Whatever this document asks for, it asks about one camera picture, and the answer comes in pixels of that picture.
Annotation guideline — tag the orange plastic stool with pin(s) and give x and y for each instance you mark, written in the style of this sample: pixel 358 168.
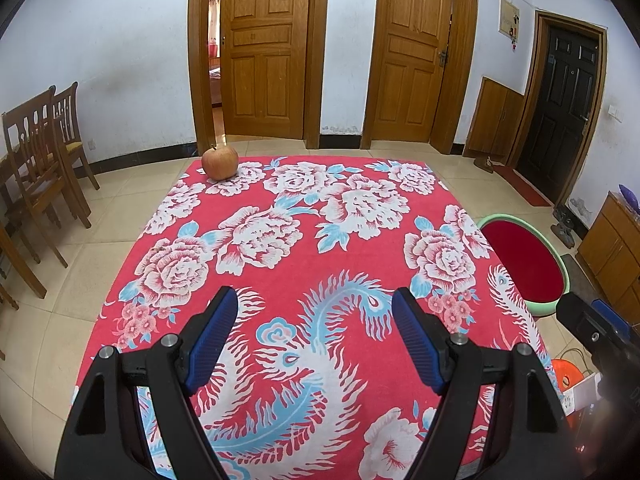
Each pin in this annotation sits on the orange plastic stool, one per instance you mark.
pixel 567 375

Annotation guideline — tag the wooden sideboard cabinet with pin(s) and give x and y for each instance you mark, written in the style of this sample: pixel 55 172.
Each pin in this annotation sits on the wooden sideboard cabinet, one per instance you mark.
pixel 615 255

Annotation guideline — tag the grey floor mat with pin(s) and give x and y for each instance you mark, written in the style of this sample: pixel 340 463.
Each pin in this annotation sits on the grey floor mat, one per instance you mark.
pixel 575 272

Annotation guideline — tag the pair of dark shoes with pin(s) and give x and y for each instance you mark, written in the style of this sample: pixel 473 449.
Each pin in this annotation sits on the pair of dark shoes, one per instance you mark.
pixel 565 225

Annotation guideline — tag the low wooden wall cabinet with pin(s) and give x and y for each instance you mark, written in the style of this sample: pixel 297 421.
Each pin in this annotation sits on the low wooden wall cabinet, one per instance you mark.
pixel 495 115

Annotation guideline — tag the closed wooden door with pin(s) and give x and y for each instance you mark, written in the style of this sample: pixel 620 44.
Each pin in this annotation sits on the closed wooden door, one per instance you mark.
pixel 415 55

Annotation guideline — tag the open wooden door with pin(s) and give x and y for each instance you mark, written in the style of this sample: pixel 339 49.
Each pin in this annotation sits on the open wooden door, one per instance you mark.
pixel 262 50

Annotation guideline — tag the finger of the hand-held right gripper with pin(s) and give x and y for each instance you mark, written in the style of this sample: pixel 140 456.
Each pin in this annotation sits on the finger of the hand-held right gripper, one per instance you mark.
pixel 612 319
pixel 577 312

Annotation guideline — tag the red bucket with green rim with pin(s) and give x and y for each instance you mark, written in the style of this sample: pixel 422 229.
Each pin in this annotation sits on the red bucket with green rim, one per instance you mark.
pixel 525 260

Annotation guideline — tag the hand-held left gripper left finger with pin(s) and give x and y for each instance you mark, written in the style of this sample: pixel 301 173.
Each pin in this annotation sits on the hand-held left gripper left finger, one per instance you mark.
pixel 210 345

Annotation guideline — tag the red apple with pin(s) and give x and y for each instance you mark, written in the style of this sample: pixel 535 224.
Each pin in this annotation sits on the red apple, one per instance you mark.
pixel 220 162

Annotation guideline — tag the red floral tablecloth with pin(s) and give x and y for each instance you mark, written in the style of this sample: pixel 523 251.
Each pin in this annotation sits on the red floral tablecloth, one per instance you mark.
pixel 300 270

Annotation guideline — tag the black door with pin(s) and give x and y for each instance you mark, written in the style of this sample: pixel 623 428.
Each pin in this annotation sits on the black door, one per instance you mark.
pixel 560 100

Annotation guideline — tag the wooden chair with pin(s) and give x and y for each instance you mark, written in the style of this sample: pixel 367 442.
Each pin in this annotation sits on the wooden chair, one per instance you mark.
pixel 67 125
pixel 35 160

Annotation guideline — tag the purple ornament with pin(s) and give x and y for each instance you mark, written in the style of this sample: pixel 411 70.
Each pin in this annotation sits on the purple ornament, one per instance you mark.
pixel 631 196

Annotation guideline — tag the brown shoe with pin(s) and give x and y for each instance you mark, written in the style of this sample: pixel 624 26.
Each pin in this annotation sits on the brown shoe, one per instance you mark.
pixel 484 164

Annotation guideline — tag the beige electrical panel box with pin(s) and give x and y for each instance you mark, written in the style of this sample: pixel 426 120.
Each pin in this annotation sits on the beige electrical panel box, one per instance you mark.
pixel 509 17

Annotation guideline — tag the white light switch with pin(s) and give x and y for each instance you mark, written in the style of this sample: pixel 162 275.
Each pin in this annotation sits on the white light switch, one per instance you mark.
pixel 614 111

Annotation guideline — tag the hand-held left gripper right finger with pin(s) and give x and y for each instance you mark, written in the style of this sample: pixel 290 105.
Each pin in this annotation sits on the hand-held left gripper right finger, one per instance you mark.
pixel 420 345

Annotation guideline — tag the red door mat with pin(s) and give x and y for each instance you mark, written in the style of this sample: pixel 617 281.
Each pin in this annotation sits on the red door mat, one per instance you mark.
pixel 522 185

